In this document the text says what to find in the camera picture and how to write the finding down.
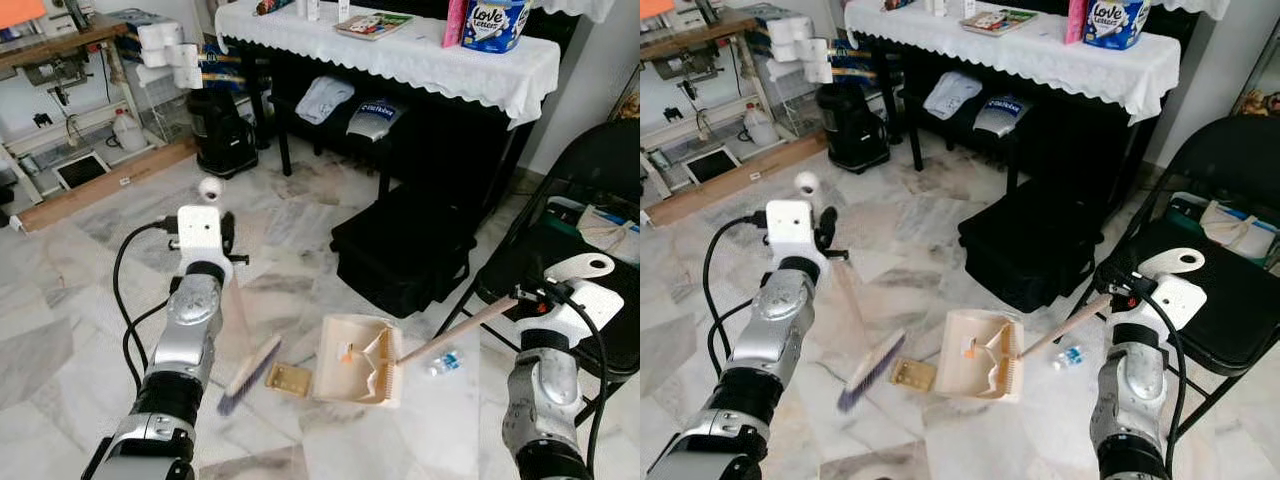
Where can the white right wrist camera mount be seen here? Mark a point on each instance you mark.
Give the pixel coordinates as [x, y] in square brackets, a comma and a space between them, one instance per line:
[1180, 298]
[590, 305]

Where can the small yellow cardboard piece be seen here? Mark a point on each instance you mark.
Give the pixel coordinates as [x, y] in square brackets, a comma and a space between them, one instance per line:
[290, 379]
[913, 374]

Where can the grey bag with blue print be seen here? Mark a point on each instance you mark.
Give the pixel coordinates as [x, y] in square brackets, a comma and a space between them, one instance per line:
[373, 118]
[1000, 115]

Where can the toilet roll pack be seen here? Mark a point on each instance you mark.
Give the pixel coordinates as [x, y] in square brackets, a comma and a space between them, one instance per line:
[165, 45]
[795, 40]

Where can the black canister vacuum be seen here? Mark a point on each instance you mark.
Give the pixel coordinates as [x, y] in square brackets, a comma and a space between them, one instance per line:
[852, 130]
[222, 135]

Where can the crumpled clear plastic bottle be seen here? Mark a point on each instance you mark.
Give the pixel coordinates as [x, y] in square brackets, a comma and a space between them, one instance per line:
[447, 363]
[1068, 357]

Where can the white frame work table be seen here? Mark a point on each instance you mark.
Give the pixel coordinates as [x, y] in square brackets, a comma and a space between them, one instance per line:
[690, 40]
[60, 45]

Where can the orange sheet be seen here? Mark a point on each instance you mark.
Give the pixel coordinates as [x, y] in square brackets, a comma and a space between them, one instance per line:
[20, 12]
[655, 8]

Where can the black tablet with white frame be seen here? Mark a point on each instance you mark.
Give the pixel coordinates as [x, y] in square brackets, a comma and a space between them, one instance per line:
[80, 170]
[712, 166]

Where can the beige tote bag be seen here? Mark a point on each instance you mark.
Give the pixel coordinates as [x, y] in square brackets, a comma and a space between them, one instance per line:
[1240, 230]
[610, 235]

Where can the clear plastic jug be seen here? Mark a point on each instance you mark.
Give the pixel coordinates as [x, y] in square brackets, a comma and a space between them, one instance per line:
[760, 128]
[128, 133]

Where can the white plastic bag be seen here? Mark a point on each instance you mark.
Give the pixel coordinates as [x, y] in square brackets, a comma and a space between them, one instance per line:
[325, 100]
[952, 96]

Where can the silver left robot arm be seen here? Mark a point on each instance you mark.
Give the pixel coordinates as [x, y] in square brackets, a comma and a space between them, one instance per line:
[190, 320]
[775, 320]

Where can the white lace tablecloth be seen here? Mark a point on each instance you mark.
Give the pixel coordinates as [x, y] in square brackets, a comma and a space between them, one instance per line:
[1050, 60]
[420, 60]

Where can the colourful magazine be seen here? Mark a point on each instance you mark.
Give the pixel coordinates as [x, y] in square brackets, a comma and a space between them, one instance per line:
[1000, 21]
[372, 25]

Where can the large black bag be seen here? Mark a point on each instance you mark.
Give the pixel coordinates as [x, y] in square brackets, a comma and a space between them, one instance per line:
[400, 250]
[1030, 245]

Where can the long wooden plank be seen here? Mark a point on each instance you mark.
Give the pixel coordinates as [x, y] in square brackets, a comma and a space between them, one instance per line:
[730, 182]
[100, 188]

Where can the black table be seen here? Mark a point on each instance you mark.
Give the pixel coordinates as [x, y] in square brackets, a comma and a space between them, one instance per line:
[1075, 140]
[450, 140]

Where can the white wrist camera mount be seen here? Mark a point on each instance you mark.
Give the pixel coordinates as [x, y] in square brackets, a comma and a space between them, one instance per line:
[590, 305]
[788, 228]
[1180, 298]
[200, 232]

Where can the blue Love tissue pack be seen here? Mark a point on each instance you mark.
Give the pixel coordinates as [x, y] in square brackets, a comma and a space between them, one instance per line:
[1115, 22]
[492, 25]

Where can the pink box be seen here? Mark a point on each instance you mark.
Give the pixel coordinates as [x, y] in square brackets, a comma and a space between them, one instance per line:
[455, 22]
[1077, 20]

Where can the black folding chair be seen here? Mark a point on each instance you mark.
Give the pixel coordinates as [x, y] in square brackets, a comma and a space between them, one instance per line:
[1230, 160]
[600, 160]

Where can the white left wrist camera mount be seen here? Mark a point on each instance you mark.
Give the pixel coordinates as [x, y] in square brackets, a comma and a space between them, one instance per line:
[788, 228]
[200, 232]

